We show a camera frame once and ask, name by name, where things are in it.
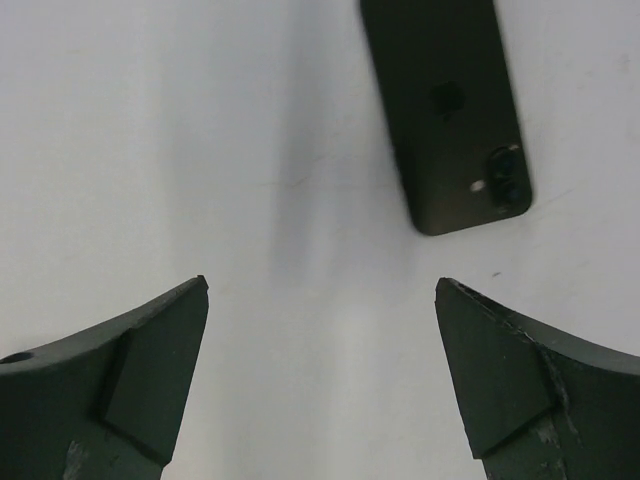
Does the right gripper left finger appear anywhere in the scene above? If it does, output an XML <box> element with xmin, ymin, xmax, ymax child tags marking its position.
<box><xmin>1</xmin><ymin>276</ymin><xmax>209</xmax><ymax>479</ymax></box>

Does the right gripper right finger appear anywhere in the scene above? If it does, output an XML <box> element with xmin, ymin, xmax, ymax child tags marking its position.
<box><xmin>435</xmin><ymin>278</ymin><xmax>639</xmax><ymax>480</ymax></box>

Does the black phone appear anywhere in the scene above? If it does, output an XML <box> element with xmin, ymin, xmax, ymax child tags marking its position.
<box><xmin>360</xmin><ymin>0</ymin><xmax>533</xmax><ymax>236</ymax></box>

